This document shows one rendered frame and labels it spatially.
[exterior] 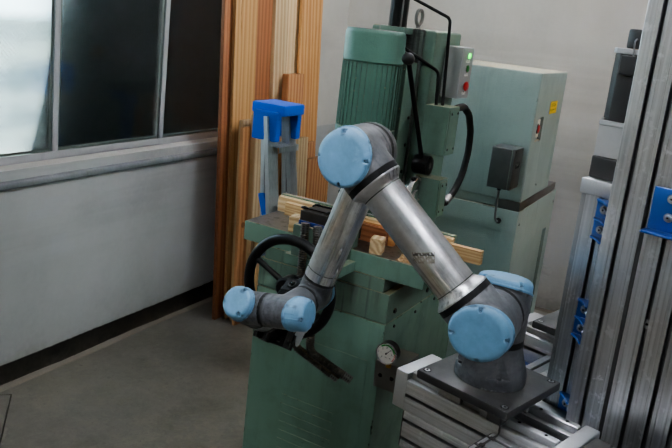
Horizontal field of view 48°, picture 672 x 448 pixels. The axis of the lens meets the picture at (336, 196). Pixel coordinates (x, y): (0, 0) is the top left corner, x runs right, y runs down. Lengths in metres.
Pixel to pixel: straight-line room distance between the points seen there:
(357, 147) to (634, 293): 0.63
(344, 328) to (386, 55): 0.78
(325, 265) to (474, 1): 3.05
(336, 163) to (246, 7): 2.29
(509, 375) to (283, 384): 0.95
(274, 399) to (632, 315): 1.20
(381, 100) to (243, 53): 1.61
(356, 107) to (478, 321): 0.91
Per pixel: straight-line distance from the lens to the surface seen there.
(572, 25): 4.42
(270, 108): 3.10
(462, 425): 1.72
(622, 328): 1.68
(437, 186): 2.34
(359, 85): 2.16
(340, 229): 1.68
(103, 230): 3.39
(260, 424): 2.51
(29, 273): 3.17
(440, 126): 2.34
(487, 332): 1.46
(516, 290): 1.58
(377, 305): 2.15
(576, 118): 4.42
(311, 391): 2.35
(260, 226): 2.30
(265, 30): 3.90
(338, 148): 1.48
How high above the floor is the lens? 1.53
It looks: 13 degrees down
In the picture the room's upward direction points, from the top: 7 degrees clockwise
